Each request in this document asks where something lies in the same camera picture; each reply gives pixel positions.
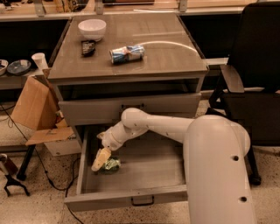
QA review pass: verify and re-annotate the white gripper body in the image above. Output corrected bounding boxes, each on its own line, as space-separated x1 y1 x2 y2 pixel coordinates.
101 122 136 151

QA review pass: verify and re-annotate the crushed green can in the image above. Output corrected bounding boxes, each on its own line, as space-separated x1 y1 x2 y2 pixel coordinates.
100 157 121 174

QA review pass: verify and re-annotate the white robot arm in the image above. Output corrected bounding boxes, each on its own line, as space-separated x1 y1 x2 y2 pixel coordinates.
92 108 257 224

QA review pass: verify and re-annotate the grey top drawer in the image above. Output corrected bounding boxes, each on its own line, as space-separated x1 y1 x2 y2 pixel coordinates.
59 93 201 126

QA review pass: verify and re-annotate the open grey middle drawer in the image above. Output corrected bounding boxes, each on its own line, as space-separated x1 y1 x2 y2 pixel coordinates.
65 124 187 212

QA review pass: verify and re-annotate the grey drawer cabinet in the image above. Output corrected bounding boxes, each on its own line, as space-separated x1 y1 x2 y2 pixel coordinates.
47 12 209 146

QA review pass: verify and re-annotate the crushed blue white can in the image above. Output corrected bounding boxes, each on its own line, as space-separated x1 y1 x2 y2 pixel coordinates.
109 45 145 64

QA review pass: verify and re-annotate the white box under cardboard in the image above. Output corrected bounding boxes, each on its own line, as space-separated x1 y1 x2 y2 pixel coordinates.
45 137 81 157

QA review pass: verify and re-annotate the brown cardboard box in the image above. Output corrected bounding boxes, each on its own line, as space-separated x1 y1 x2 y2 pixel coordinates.
10 74 74 145

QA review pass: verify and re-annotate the black table leg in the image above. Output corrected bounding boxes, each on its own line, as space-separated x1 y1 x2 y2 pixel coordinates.
17 145 35 181

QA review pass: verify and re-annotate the small black snack bag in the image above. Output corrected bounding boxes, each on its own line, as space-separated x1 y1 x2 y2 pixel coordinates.
81 40 95 57

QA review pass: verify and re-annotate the black stand with clamp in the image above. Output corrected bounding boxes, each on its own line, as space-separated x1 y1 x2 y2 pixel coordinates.
0 153 30 197

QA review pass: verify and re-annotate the white paper cup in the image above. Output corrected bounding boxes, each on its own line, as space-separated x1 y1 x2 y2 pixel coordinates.
31 52 48 70

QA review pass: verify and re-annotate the white bowl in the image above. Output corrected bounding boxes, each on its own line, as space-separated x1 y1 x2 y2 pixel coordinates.
78 19 107 41

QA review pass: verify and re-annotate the dark blue plate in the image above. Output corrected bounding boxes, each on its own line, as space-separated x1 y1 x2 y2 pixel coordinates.
7 59 32 76

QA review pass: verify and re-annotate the small bowl at left edge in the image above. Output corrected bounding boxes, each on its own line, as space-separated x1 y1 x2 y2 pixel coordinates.
0 59 9 76

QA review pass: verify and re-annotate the black office chair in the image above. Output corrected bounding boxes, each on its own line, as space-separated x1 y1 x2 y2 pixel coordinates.
205 1 280 186

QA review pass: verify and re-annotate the black floor cable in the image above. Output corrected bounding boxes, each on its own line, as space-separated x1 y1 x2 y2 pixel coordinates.
0 103 86 224

